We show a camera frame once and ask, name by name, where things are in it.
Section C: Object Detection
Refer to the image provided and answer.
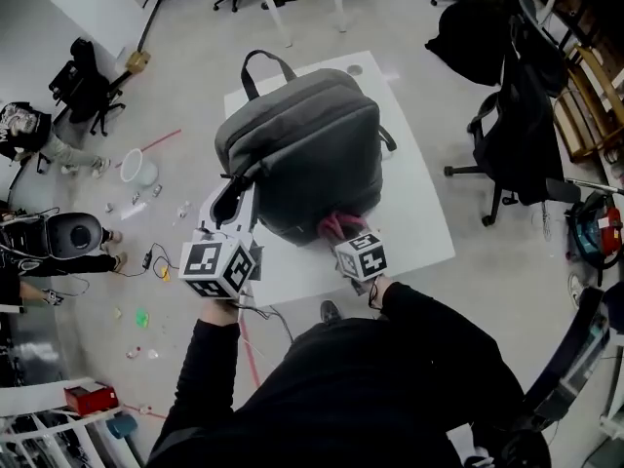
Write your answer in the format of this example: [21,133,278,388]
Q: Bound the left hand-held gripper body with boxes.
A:
[177,221,266,300]

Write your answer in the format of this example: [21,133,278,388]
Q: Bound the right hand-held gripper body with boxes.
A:
[332,231,389,295]

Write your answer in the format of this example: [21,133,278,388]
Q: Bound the pink cloth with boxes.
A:
[316,211,371,242]

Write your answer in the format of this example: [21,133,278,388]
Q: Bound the gray backpack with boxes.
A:
[214,49,399,249]

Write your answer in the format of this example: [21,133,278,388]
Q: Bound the person's left forearm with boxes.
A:
[160,297,244,438]

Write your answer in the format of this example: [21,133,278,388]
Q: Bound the person's right forearm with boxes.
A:
[369,275,526,409]

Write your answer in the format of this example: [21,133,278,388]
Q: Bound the person's black shoe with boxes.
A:
[319,299,345,326]

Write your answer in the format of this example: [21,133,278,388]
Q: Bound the white table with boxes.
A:
[222,50,457,310]

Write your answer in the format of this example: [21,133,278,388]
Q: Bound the scattered small litter pieces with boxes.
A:
[102,185,194,363]

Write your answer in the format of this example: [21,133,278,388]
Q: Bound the clear plastic bucket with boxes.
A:
[119,147,161,188]

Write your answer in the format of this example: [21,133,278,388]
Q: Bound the person's black-clothed torso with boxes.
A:
[145,280,552,468]

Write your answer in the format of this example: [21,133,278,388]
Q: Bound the black equipment pack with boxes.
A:
[0,211,104,262]

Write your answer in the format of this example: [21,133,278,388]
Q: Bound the small cardboard box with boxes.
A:
[125,50,152,73]

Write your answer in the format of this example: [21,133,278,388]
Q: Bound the red box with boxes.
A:
[62,381,120,417]

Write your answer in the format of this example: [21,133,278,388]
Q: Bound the blue cup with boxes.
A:
[105,414,139,441]

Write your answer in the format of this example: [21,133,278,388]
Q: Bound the black monitor screen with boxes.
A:
[525,286,613,421]

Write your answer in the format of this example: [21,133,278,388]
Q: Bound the teal vacuum cleaner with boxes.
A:
[563,177,624,287]

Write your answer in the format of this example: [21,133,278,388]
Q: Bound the white metal storage rack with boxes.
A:
[0,376,142,468]

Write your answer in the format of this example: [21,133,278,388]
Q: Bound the black jacket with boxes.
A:
[424,0,537,87]

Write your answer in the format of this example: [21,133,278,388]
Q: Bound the wooden rack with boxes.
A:
[553,41,624,164]

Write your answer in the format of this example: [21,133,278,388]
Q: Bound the black power adapter cable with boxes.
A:
[110,241,179,280]

